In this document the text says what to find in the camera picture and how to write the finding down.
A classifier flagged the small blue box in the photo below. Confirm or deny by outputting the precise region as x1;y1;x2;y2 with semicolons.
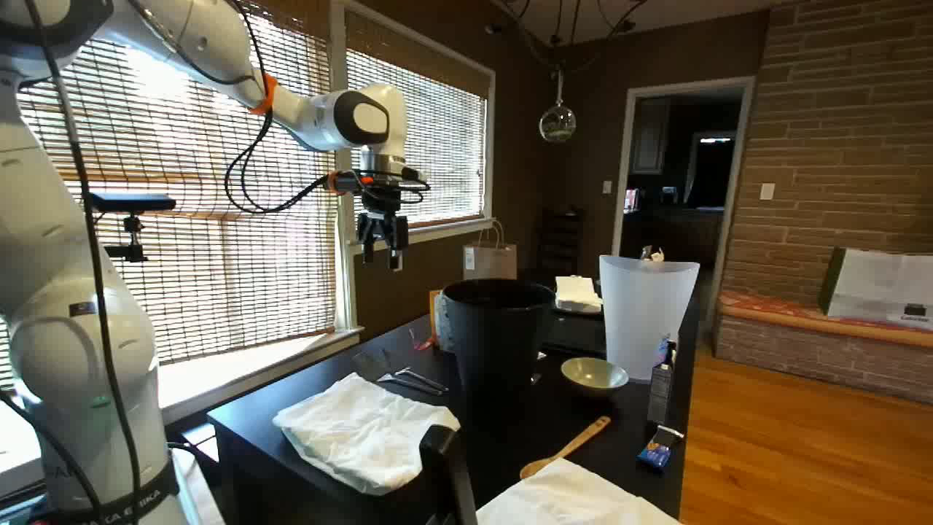
636;424;689;475

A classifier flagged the brown paper bag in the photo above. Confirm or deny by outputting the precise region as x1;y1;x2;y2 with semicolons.
460;220;523;285

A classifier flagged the dark wooden shelf rack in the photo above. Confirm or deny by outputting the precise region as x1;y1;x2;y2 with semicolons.
539;208;593;280

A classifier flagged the white translucent plastic bin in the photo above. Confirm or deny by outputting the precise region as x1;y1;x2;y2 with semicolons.
594;255;702;385

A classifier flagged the black wooden chair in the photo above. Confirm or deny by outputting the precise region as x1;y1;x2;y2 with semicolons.
416;424;480;525

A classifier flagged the wooden spoon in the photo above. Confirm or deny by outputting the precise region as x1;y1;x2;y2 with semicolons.
517;415;616;481

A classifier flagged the black plastic bin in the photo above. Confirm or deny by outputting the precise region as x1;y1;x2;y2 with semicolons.
437;278;558;431

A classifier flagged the bamboo window blind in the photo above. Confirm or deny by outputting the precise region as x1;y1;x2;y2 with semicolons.
0;0;339;387
345;46;489;227

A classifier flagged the hanging glass globe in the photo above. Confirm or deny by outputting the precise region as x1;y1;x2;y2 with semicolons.
537;68;579;148

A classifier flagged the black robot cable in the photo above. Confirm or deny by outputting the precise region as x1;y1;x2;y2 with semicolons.
221;0;339;220

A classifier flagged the black stereo camera on stand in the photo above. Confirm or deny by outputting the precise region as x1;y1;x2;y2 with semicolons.
85;191;177;266

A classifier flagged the clear spray bottle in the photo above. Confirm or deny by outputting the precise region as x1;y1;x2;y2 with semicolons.
644;335;680;428

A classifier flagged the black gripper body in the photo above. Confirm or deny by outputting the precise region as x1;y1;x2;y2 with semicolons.
355;186;415;242

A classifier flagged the folded white cloth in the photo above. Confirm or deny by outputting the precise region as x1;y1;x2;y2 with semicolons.
552;275;607;319

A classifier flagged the metal serving utensil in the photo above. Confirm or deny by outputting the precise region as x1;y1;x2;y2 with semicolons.
374;371;439;403
388;366;453;398

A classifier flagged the orange cable strap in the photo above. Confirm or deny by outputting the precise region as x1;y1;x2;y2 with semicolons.
250;72;283;121

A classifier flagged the white cloth towel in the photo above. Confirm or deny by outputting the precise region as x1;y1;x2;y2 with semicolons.
270;371;464;500
476;457;683;525

